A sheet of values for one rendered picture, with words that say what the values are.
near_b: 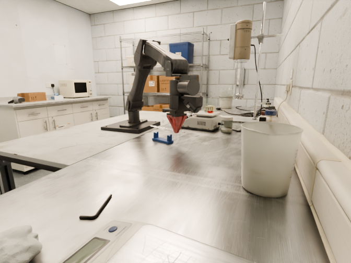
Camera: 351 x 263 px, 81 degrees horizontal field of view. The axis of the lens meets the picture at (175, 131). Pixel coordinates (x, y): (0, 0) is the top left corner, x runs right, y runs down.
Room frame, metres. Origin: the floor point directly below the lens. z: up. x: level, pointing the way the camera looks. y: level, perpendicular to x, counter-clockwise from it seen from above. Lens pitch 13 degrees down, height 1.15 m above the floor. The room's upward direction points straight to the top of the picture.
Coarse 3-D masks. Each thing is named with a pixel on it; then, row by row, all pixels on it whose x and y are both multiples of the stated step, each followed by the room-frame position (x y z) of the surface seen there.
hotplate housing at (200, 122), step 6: (186, 120) 1.11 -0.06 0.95; (192, 120) 1.09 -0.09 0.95; (198, 120) 1.07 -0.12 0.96; (204, 120) 1.06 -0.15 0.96; (210, 120) 1.04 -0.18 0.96; (216, 120) 1.08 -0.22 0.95; (186, 126) 1.11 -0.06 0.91; (192, 126) 1.09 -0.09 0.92; (198, 126) 1.07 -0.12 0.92; (204, 126) 1.06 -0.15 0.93; (210, 126) 1.04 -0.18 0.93; (216, 126) 1.08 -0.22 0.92
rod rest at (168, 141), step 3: (156, 135) 0.89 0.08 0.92; (168, 135) 0.83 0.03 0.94; (171, 135) 0.84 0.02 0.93; (153, 138) 0.88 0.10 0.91; (156, 138) 0.87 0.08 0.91; (159, 138) 0.87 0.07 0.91; (162, 138) 0.87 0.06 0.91; (165, 138) 0.87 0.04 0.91; (168, 138) 0.83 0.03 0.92; (171, 138) 0.84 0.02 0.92; (159, 141) 0.85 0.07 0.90; (162, 141) 0.84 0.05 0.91; (165, 141) 0.83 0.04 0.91; (168, 141) 0.82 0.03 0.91; (171, 141) 0.83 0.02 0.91
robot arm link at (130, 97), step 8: (144, 56) 0.97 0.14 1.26; (144, 64) 0.98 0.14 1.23; (152, 64) 1.00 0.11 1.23; (136, 72) 1.03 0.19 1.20; (144, 72) 1.01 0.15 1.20; (136, 80) 1.04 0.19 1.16; (144, 80) 1.04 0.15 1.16; (136, 88) 1.05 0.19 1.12; (128, 96) 1.11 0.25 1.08; (136, 96) 1.08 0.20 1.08; (136, 104) 1.11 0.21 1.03
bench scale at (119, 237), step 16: (112, 224) 0.29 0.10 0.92; (128, 224) 0.28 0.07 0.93; (144, 224) 0.28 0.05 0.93; (96, 240) 0.26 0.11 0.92; (112, 240) 0.25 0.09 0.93; (128, 240) 0.23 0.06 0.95; (144, 240) 0.23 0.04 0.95; (160, 240) 0.23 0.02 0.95; (176, 240) 0.23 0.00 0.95; (192, 240) 0.23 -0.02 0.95; (64, 256) 0.23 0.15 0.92; (80, 256) 0.23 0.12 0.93; (96, 256) 0.22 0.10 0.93; (112, 256) 0.20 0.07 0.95; (128, 256) 0.20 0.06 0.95; (144, 256) 0.20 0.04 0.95; (160, 256) 0.20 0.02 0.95; (176, 256) 0.20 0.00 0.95; (192, 256) 0.20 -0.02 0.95; (208, 256) 0.20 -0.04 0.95; (224, 256) 0.20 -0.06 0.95
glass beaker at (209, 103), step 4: (204, 100) 1.12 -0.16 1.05; (208, 100) 1.10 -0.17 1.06; (212, 100) 1.10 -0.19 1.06; (204, 104) 1.12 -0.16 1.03; (208, 104) 1.10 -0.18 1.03; (212, 104) 1.10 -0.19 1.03; (204, 108) 1.12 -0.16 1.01; (208, 108) 1.10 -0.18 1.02; (212, 108) 1.10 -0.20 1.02; (204, 112) 1.12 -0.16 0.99; (208, 112) 1.10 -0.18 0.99; (212, 112) 1.10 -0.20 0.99
